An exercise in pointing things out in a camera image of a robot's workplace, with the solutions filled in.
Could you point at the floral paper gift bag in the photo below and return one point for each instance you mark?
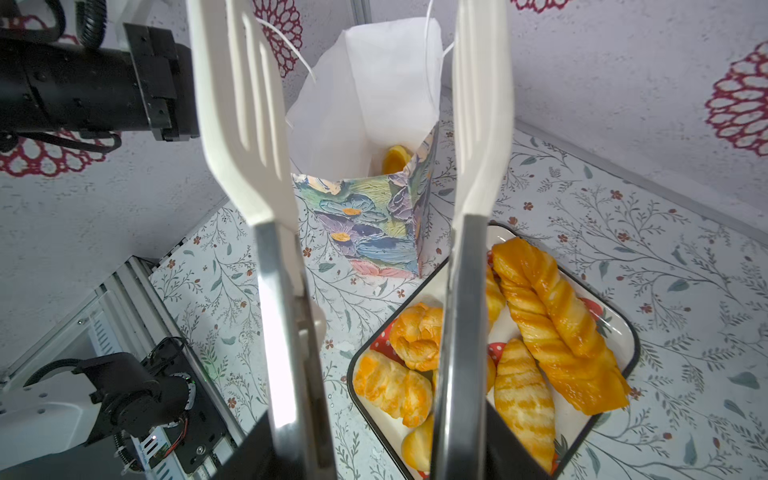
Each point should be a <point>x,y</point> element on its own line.
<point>376,87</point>

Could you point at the flaky fake pastry bottom left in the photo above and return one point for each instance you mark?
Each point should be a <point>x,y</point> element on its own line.
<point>398,391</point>

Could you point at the white strawberry tray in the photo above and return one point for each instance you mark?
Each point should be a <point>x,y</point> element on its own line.
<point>571,426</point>

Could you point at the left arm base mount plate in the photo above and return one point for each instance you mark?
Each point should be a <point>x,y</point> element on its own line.
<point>182,447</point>

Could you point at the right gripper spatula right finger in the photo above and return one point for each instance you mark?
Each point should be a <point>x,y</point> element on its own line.
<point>483,115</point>

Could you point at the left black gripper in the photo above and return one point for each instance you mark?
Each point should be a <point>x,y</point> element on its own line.
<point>148,86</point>

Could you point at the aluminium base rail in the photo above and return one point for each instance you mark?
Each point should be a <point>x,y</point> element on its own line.
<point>138,336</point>

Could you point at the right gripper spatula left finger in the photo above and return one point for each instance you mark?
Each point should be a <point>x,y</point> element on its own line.
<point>242,124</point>

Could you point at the round knotted fake bread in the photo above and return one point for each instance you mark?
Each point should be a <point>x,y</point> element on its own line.
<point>416,336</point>

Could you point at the fake bun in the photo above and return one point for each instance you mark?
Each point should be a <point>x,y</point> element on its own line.
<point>395,160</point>

